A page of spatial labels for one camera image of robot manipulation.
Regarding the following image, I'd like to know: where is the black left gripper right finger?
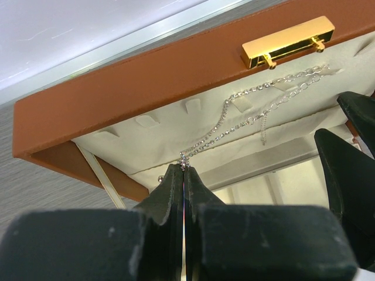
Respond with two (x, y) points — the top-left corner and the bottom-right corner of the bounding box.
(184, 167), (358, 280)

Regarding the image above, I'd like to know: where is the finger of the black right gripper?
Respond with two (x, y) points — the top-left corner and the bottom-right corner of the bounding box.
(314, 129), (374, 269)
(337, 91), (374, 156)

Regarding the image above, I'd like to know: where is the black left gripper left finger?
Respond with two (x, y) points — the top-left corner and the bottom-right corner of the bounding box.
(1, 165), (183, 280)

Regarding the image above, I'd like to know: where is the silver chain necklace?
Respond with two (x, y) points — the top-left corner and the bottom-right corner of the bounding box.
(157, 63), (331, 184)

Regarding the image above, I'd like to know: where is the brown jewelry box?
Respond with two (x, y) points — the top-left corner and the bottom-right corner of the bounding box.
(12, 1), (374, 203)

